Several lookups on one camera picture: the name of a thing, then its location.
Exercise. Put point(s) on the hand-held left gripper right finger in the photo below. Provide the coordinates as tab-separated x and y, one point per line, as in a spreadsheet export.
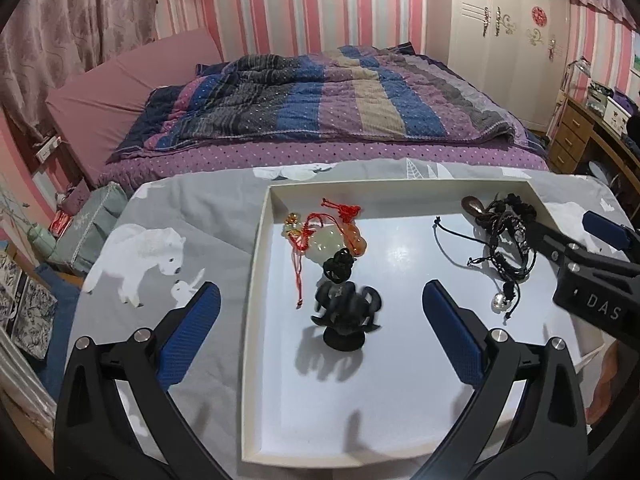
452	335

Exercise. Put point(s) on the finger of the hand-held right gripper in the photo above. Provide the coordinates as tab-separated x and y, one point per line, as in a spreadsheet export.
607	230
557	245

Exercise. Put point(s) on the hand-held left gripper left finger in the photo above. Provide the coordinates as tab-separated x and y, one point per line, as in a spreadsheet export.
192	330

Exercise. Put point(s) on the white rectangular tray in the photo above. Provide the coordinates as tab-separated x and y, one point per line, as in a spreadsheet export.
400	240

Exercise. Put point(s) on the black carved pendant black knot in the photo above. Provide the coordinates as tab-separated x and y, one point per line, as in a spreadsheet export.
345	310

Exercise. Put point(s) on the orange pendant red knot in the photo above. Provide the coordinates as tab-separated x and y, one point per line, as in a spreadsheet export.
357	242

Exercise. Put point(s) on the person's right hand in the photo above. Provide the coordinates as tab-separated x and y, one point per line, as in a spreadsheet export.
605	385

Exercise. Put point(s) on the wooden desk with drawers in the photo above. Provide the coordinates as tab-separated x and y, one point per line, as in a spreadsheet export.
575	130

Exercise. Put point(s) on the grey animal print blanket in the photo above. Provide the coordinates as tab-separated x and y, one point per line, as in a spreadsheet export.
200	225

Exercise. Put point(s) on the white storage box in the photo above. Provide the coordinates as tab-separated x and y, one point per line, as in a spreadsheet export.
620	112

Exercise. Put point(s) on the grey cushion bag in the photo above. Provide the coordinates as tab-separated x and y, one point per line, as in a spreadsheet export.
95	225

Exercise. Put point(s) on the desk lamp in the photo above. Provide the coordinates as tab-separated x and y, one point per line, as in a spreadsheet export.
580	67

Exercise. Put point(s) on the printed flat boxes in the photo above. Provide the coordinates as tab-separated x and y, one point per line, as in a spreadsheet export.
25	310

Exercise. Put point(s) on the green jar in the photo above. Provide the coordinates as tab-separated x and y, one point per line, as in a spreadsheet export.
42	242

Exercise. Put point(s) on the white wardrobe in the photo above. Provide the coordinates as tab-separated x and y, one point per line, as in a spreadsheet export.
505	60

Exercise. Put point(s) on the purple dotted bed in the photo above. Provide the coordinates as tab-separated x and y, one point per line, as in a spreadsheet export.
300	155

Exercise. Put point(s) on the striped quilt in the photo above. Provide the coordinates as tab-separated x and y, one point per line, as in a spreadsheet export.
320	100

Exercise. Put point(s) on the pink floral curtain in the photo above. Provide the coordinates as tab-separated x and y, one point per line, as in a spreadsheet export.
75	15

